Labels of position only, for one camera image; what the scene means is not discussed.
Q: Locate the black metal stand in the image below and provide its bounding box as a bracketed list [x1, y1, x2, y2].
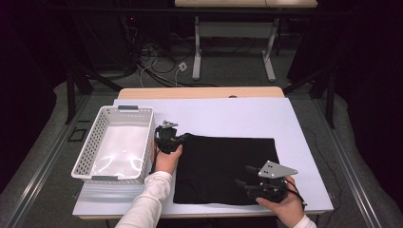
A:
[282, 61, 336, 129]
[65, 61, 123, 125]

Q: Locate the white-legged desk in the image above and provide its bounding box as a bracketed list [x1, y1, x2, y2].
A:
[174, 0, 318, 83]

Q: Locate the white table cover sheet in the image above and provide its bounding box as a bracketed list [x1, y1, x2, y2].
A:
[71, 97, 335, 218]

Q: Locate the person's left hand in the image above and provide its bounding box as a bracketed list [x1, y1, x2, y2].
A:
[151, 141, 184, 176]

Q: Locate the dark curtain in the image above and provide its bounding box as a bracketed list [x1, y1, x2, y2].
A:
[286, 0, 403, 210]
[0, 0, 77, 194]

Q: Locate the person's right hand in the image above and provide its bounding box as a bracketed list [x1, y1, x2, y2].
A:
[256, 175, 306, 228]

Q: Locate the right hand-held gripper cable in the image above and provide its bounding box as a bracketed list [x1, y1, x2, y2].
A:
[283, 179, 308, 211]

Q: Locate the white perforated plastic basket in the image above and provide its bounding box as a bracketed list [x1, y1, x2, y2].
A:
[70, 104, 156, 185]

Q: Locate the aluminium floor rail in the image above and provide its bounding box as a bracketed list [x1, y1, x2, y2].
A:
[0, 94, 93, 228]
[312, 97, 386, 228]

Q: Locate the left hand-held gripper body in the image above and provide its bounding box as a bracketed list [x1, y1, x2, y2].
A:
[154, 120, 185, 155]

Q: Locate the black floor socket frame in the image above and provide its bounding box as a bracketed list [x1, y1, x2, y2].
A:
[67, 126, 88, 143]

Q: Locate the bundle of floor cables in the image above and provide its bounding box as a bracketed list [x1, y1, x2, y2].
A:
[122, 15, 220, 89]

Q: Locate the left hand-held gripper cable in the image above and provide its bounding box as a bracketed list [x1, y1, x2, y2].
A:
[148, 139, 160, 175]

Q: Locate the black sleeveless shirt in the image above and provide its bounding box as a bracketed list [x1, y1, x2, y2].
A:
[173, 132, 280, 206]

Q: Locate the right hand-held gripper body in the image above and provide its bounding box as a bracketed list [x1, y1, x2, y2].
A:
[245, 160, 298, 204]

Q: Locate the hand-held gripper cable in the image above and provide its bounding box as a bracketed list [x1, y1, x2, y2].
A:
[148, 139, 160, 175]
[283, 179, 308, 211]

